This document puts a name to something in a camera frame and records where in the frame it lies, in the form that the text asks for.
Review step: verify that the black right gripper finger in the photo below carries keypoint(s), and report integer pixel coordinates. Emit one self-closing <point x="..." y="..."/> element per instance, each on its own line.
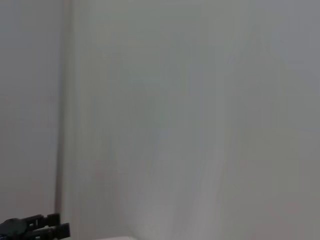
<point x="37" y="226"/>

